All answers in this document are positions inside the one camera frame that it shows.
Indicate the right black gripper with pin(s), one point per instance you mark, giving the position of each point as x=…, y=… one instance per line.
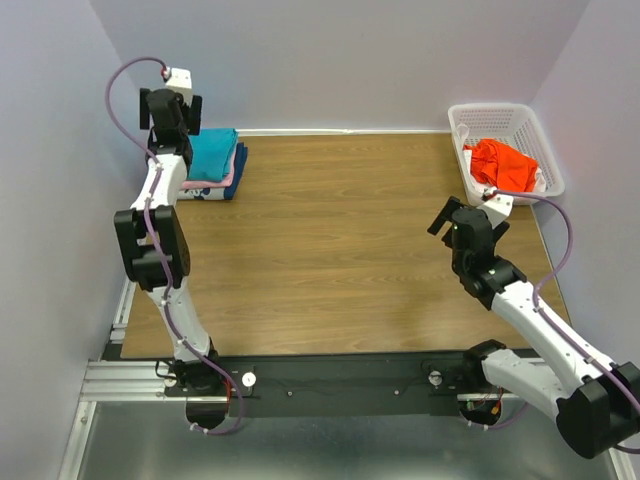
x=451, y=205

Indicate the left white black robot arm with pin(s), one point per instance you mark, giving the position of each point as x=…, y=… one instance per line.
x=152, y=243

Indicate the folded navy blue t shirt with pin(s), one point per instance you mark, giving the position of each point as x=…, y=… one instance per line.
x=220, y=193

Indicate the folded pink t shirt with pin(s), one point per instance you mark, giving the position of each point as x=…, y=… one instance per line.
x=226, y=182

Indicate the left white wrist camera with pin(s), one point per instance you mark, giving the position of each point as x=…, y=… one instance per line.
x=179, y=81

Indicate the aluminium frame rail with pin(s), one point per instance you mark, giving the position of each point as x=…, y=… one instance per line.
x=108, y=381

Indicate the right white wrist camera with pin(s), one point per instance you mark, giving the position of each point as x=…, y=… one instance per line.
x=496, y=206

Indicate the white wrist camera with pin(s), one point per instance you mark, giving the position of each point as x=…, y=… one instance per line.
x=496, y=206
x=179, y=81

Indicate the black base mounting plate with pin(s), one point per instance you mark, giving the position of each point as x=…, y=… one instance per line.
x=339, y=385

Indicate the teal t shirt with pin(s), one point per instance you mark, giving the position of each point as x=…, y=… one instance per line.
x=212, y=152

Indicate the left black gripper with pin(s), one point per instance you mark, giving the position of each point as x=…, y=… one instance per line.
x=190, y=114

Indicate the orange t shirt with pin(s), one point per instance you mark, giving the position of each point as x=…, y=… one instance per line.
x=496, y=164

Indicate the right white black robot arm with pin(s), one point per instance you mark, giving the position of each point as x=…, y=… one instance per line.
x=593, y=400

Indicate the white plastic basket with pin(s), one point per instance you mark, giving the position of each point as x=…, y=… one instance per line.
x=513, y=124

